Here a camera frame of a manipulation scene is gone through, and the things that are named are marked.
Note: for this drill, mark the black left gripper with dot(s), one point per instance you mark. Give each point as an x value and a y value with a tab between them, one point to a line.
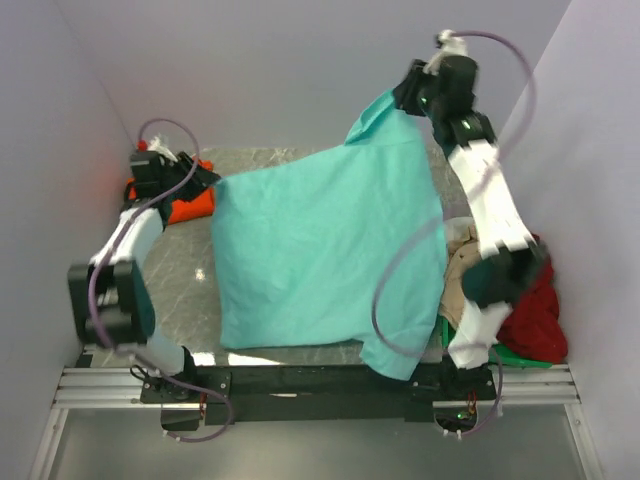
201	178

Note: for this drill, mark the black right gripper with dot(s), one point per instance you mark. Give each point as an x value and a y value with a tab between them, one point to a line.
416	74

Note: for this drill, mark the teal t-shirt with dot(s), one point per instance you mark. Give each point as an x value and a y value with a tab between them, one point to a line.
345	244

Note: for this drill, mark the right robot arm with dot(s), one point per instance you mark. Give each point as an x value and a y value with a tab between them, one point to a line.
510	257

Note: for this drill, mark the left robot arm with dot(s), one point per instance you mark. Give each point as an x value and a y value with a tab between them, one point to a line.
112	308

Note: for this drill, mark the folded orange t-shirt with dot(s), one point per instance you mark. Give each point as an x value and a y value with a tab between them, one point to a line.
174	211

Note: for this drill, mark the white t-shirt in pile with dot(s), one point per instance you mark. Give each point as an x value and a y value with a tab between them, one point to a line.
460	230

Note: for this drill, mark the beige t-shirt in pile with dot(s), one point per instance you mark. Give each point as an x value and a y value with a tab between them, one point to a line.
460	258

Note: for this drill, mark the red t-shirt in pile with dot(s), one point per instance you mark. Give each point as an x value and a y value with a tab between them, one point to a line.
532	333

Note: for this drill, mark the green bin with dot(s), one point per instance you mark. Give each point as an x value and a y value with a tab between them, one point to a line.
508	357

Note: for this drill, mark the aluminium rail frame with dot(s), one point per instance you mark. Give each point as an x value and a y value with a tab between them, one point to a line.
87	387

